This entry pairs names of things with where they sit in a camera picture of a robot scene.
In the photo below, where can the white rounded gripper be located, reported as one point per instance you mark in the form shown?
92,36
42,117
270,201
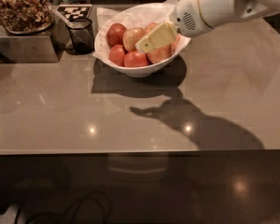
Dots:
187,12

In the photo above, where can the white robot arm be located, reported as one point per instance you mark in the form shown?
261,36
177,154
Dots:
250,9

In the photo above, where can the red apple back right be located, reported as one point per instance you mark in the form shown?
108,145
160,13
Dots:
175,43

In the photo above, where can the red apple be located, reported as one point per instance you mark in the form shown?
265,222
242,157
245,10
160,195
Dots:
117,54
135,59
115,34
175,43

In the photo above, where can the red-yellow apple back centre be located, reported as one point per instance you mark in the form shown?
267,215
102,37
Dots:
150,27

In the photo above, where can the large yellow-red apple front right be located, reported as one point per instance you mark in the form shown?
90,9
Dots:
159,55

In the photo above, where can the yellow-red apple centre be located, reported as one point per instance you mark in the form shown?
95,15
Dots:
131,37

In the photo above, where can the red apple front centre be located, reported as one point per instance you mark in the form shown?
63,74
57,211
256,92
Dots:
135,59

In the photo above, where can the white ceramic bowl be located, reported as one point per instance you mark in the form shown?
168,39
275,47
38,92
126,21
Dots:
147,70

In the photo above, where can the red apple back left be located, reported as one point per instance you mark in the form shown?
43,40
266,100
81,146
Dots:
115,34

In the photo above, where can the red apple front left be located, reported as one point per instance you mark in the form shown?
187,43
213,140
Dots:
117,54

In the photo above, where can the white paper liner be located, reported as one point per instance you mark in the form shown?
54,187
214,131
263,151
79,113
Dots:
137,16

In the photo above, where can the black mesh cup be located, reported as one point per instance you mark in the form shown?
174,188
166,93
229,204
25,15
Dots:
81,35

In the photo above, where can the black white marker tag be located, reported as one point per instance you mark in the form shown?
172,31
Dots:
75,12

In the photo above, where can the white plastic spoon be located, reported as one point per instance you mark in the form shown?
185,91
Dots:
63,18

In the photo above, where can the stainless steel box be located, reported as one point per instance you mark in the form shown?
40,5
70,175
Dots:
44,47

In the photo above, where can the glass jar of nuts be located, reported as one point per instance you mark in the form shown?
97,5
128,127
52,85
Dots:
23,17

